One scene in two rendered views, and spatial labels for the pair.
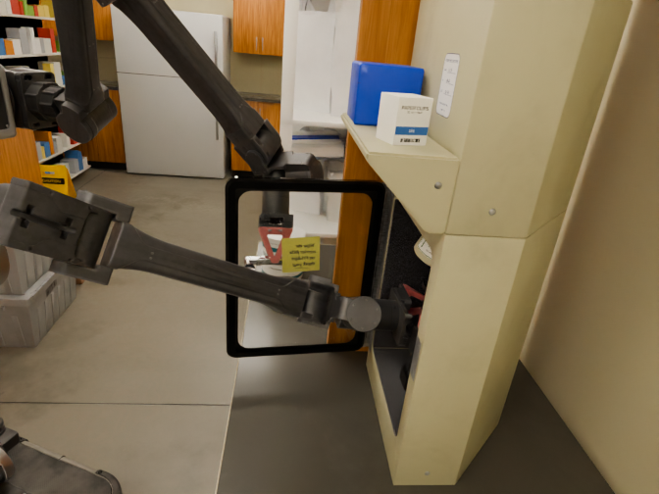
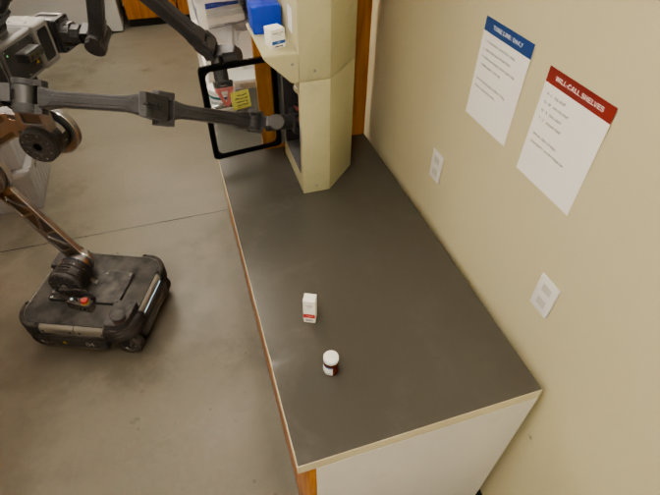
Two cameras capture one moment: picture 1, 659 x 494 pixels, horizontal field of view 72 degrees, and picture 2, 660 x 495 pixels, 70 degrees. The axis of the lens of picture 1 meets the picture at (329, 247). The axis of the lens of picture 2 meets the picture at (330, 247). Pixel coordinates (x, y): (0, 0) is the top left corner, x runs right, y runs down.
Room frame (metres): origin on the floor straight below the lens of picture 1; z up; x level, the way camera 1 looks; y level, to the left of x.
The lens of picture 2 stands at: (-0.97, 0.05, 2.12)
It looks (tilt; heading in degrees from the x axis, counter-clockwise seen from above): 44 degrees down; 349
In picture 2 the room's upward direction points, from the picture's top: 1 degrees clockwise
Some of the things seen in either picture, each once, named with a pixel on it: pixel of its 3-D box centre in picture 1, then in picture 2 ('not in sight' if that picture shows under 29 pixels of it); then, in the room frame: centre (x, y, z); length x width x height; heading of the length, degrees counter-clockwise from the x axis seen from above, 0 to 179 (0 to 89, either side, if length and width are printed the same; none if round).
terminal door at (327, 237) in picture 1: (302, 273); (243, 109); (0.82, 0.05, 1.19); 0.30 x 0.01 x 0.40; 104
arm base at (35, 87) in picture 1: (50, 102); (72, 33); (1.03, 0.65, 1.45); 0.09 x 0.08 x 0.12; 164
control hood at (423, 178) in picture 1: (383, 163); (271, 51); (0.70, -0.07, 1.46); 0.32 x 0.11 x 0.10; 6
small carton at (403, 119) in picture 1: (403, 119); (274, 36); (0.62, -0.08, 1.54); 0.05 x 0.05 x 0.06; 23
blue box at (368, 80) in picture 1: (382, 93); (263, 15); (0.78, -0.06, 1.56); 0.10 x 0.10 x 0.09; 6
